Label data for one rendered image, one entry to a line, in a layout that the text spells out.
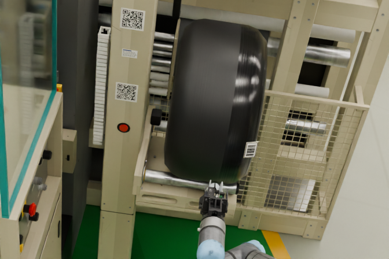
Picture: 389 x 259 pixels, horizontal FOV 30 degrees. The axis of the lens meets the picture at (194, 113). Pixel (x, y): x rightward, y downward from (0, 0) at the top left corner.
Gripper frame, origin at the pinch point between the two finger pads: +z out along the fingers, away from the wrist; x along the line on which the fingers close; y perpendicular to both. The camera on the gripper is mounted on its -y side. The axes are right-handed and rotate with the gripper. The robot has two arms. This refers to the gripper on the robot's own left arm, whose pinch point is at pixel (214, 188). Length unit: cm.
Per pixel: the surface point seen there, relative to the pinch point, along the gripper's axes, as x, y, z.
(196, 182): 4.9, -16.4, 22.2
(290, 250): -49, -101, 88
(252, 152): -10.5, 10.0, 8.3
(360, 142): -94, -90, 177
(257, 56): -7.7, 35.9, 24.7
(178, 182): 11.4, -17.3, 21.9
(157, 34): 27, 17, 67
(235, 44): -0.2, 37.6, 27.2
